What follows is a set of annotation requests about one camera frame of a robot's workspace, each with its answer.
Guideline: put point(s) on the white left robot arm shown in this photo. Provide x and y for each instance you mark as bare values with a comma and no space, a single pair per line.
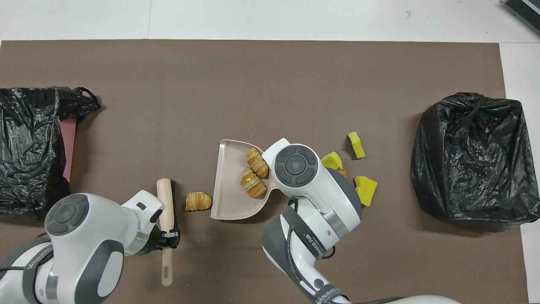
84,253

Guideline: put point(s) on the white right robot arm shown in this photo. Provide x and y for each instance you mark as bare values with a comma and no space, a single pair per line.
320,194

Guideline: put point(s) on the croissant piece with pale end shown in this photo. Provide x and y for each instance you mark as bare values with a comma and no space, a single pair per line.
198,201

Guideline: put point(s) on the yellow wedge sponge piece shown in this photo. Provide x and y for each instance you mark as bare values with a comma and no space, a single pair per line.
333,160

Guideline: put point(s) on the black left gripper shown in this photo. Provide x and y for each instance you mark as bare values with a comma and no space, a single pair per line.
155,240

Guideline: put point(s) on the black trash bag, tied knot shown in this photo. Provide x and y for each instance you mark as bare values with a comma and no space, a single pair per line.
468,160

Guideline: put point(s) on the yellow notched sponge piece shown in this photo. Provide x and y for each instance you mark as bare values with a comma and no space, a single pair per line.
366,191

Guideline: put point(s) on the brown paper table mat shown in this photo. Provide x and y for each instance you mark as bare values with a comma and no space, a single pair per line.
211,76

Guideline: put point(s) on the beige plastic dustpan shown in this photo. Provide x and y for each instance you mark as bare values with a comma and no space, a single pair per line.
230,185

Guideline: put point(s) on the yellow sponge with green side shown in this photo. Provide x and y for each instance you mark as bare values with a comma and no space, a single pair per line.
356,145

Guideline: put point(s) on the beige hand brush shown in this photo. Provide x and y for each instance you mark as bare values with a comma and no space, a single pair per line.
165,202

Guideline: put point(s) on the dark ribbed object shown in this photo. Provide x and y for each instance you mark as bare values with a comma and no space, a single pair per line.
527,12

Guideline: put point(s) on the brown peanut toy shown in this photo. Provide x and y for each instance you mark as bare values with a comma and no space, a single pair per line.
342,172

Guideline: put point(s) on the pink bin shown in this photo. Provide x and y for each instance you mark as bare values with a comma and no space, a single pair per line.
69,143

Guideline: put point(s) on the black trash bag over pink bin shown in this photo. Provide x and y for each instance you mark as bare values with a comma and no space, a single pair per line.
25,139

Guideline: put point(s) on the striped croissant piece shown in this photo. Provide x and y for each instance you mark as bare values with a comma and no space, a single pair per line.
257,162

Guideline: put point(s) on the pale bread chunk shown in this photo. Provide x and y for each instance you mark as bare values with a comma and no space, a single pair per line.
253,183

